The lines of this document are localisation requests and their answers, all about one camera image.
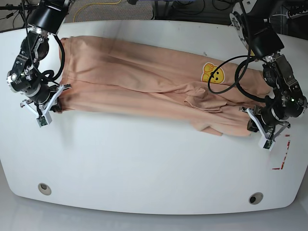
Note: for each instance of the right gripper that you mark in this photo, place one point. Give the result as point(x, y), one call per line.
point(44, 99)

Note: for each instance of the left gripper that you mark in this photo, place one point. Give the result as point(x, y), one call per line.
point(263, 120)

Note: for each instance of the peach T-shirt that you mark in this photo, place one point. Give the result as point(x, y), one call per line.
point(117, 76)

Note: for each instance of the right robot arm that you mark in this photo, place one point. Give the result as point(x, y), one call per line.
point(47, 18)

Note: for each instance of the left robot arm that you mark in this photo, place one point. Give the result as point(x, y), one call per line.
point(251, 19)

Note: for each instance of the red tape rectangle marking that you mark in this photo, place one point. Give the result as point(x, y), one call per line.
point(279, 152)

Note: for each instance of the right table grommet hole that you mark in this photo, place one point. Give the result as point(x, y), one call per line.
point(256, 198)

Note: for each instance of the table grommet hole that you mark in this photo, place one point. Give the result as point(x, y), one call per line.
point(256, 198)
point(44, 189)

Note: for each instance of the left table grommet hole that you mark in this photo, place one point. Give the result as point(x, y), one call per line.
point(44, 189)

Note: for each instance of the black tripod stand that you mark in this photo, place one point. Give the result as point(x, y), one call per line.
point(24, 9)

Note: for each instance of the white power strip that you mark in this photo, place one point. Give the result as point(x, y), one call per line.
point(297, 11)

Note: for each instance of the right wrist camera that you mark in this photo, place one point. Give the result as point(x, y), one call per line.
point(44, 120)

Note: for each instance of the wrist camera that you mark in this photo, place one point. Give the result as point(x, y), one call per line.
point(44, 120)
point(266, 144)

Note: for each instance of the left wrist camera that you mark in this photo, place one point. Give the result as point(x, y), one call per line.
point(266, 144)

